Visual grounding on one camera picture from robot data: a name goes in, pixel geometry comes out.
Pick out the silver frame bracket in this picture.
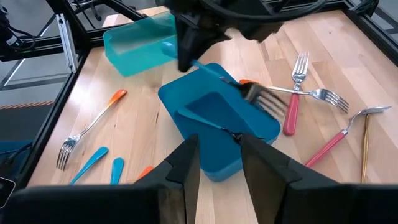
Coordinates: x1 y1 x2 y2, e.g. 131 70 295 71
55 13 79 74

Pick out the gold fork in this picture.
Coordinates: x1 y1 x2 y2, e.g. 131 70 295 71
360 113 371 184

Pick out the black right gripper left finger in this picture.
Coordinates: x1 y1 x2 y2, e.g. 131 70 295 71
2 134 201 224

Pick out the translucent green plastic bin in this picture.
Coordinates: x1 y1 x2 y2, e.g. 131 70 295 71
102 11 180 78

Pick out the blue plastic bin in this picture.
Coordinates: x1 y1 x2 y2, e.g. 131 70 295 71
157 62 282 183

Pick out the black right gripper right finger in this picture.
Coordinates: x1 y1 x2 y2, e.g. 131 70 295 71
241 134 398 224

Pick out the pink-handled silver fork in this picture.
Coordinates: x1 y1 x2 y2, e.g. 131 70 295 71
282 51 310 137
305 106 392 168

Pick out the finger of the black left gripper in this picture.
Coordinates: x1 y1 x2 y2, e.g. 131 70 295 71
231 26 284 44
175 14 233 73

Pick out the black table frame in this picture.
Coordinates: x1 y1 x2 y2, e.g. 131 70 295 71
0 0 398 194

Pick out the orange-handled silver fork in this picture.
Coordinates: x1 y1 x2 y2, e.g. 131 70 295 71
238 79 349 113
55 89 128 171
136 165 155 181

